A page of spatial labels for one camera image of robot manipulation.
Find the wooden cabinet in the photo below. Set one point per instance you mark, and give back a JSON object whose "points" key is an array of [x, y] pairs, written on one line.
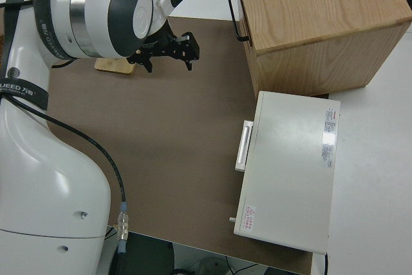
{"points": [[322, 14]]}

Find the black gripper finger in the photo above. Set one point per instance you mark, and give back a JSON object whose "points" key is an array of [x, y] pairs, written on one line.
{"points": [[148, 64], [191, 48]]}

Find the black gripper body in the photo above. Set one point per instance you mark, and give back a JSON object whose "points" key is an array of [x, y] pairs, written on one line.
{"points": [[161, 46]]}

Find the white toaster oven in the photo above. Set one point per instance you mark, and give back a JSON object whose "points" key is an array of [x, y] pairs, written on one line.
{"points": [[289, 172]]}

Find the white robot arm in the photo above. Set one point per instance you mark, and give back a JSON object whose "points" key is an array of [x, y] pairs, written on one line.
{"points": [[48, 175]]}

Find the brown table mat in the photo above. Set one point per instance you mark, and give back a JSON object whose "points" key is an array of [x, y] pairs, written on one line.
{"points": [[177, 133]]}

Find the wooden mug tree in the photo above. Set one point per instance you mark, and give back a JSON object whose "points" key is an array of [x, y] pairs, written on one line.
{"points": [[112, 66]]}

